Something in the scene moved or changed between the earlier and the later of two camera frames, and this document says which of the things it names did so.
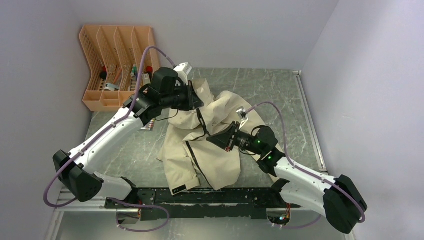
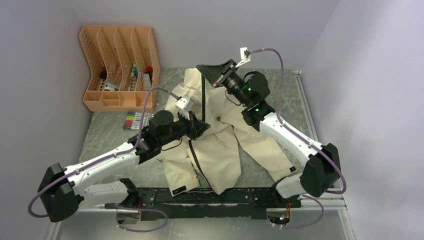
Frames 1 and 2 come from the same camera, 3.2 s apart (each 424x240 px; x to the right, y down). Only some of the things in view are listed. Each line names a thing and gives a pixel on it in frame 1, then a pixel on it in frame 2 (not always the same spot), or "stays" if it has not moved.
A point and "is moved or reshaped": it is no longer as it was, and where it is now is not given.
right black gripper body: (244, 141) → (230, 79)
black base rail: (233, 203) stays
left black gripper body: (181, 96) → (186, 127)
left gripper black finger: (195, 102) → (200, 127)
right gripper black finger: (225, 139) → (211, 72)
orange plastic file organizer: (113, 53) stays
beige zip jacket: (188, 158) is moved or reshaped
